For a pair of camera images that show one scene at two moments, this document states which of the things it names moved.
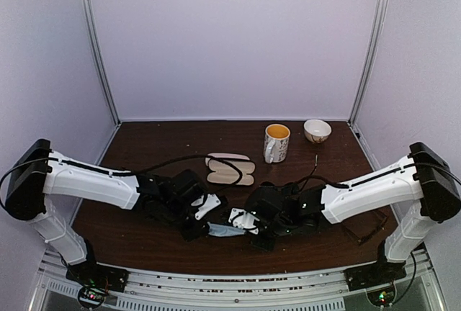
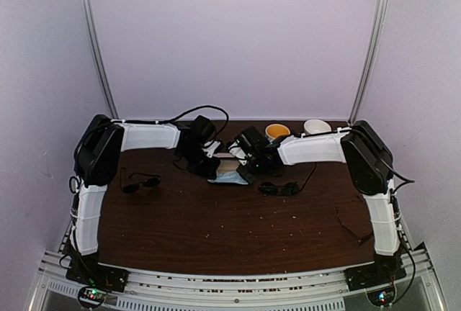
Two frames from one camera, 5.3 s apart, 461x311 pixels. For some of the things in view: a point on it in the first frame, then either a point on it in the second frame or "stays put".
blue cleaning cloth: [222, 230] -> [231, 177]
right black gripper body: [266, 245] -> [253, 175]
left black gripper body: [189, 233] -> [197, 163]
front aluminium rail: [324, 289] stays put
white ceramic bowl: [316, 130] stays put
